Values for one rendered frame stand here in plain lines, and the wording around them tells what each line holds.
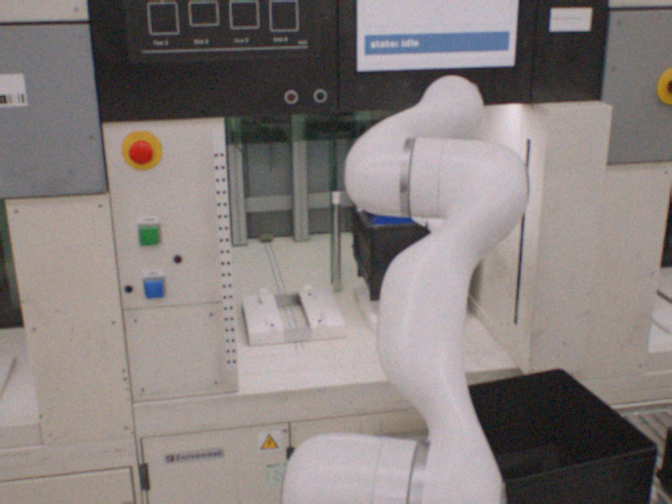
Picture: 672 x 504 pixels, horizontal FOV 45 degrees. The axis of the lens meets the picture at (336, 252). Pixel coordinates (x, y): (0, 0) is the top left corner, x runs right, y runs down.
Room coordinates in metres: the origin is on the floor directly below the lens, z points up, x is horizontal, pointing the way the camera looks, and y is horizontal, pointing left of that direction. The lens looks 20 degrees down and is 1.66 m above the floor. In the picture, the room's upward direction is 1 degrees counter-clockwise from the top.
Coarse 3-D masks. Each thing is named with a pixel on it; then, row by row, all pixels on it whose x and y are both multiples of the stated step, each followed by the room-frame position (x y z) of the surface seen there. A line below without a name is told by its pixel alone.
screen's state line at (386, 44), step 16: (464, 32) 1.44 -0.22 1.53; (480, 32) 1.44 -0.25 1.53; (496, 32) 1.45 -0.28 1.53; (368, 48) 1.41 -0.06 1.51; (384, 48) 1.41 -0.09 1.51; (400, 48) 1.42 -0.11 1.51; (416, 48) 1.42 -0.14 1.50; (432, 48) 1.43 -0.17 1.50; (448, 48) 1.43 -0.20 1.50; (464, 48) 1.44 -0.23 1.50; (480, 48) 1.44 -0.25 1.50; (496, 48) 1.45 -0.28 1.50
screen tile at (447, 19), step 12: (444, 0) 1.43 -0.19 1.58; (456, 0) 1.44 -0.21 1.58; (468, 0) 1.44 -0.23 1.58; (480, 0) 1.44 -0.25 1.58; (492, 0) 1.45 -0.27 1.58; (504, 0) 1.45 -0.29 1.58; (444, 12) 1.43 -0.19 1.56; (456, 12) 1.44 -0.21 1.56; (468, 12) 1.44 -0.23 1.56; (480, 12) 1.44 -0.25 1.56; (492, 12) 1.45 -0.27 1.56; (504, 12) 1.45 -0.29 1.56; (444, 24) 1.43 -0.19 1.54; (456, 24) 1.44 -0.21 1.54; (468, 24) 1.44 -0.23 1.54
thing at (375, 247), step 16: (368, 224) 1.64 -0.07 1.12; (400, 224) 1.64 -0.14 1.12; (416, 224) 1.64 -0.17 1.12; (368, 240) 1.65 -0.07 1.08; (384, 240) 1.63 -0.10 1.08; (400, 240) 1.64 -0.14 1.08; (416, 240) 1.64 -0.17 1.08; (368, 256) 1.65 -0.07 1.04; (384, 256) 1.63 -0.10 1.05; (368, 272) 1.65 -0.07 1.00; (384, 272) 1.64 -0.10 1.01; (368, 288) 1.65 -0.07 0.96
